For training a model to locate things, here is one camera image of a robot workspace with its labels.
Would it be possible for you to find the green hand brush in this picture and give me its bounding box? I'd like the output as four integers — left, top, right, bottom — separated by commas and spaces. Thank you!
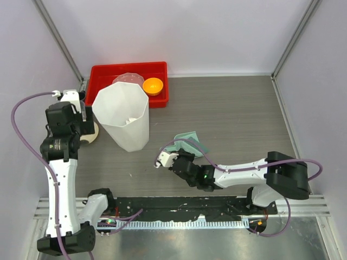
159, 142, 178, 153

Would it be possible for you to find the white slotted cable duct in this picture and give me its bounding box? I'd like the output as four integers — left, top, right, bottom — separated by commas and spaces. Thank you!
96, 218, 249, 230

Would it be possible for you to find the translucent white bin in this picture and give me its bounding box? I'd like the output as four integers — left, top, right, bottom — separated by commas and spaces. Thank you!
92, 82, 149, 152

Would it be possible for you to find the beige plate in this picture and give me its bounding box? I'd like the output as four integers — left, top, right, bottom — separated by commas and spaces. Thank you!
80, 122, 99, 145

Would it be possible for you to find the orange bowl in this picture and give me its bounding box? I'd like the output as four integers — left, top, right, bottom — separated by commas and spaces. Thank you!
142, 77, 164, 96

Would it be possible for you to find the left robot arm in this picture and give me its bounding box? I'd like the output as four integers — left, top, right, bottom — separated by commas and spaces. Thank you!
37, 101, 115, 256

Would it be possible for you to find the pink dotted plate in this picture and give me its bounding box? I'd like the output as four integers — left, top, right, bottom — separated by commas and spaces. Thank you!
112, 73, 144, 86

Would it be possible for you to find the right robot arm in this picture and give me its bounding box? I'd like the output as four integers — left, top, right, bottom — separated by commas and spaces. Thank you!
164, 149, 309, 214

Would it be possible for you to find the red plastic tray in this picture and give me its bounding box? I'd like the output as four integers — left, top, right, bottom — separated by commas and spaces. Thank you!
85, 61, 170, 108

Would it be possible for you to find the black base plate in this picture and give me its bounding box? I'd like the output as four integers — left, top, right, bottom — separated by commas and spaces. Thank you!
115, 196, 278, 222

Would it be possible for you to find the large paper scrap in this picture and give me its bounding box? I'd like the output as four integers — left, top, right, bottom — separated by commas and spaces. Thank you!
126, 118, 137, 125

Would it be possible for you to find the green dustpan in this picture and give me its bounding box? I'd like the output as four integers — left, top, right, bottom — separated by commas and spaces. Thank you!
174, 131, 209, 158

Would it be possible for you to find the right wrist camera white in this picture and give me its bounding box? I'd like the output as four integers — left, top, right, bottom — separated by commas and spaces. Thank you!
154, 151, 178, 168

